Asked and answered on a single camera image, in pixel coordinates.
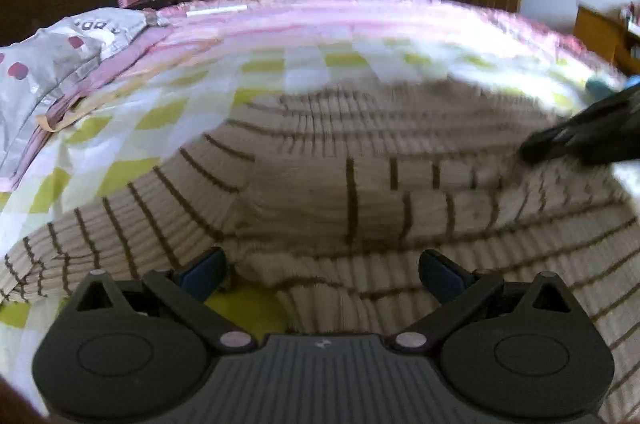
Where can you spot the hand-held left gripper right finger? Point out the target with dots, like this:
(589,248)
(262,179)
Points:
(441,279)

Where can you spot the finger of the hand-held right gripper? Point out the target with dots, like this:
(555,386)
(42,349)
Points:
(590,131)

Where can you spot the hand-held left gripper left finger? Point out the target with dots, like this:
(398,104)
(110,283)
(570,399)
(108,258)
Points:
(202,278)

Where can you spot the beige brown-striped knit sweater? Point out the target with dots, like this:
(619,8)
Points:
(320,184)

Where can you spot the teal cloth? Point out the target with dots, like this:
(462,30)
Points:
(602,88)

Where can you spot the blue cloth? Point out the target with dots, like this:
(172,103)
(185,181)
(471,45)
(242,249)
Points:
(634,80)

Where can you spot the wooden cabinet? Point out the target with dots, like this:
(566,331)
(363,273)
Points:
(602,36)

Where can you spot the green white checkered bed sheet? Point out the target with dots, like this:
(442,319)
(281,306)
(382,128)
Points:
(150,104)

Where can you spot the long wooden stick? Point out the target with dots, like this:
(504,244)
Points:
(55,123)

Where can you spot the grey pillow with red dots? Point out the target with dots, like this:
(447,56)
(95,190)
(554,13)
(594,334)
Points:
(35,79)
(125,56)

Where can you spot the small grey pink cloth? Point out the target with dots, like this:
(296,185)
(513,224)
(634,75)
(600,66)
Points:
(156,19)

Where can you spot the grey lettered pillow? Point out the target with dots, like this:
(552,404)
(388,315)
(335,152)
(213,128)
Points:
(107,29)

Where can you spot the white book on bed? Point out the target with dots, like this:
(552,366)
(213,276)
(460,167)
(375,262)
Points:
(216,10)

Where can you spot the pink striped blanket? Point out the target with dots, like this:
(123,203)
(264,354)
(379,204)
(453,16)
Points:
(310,16)

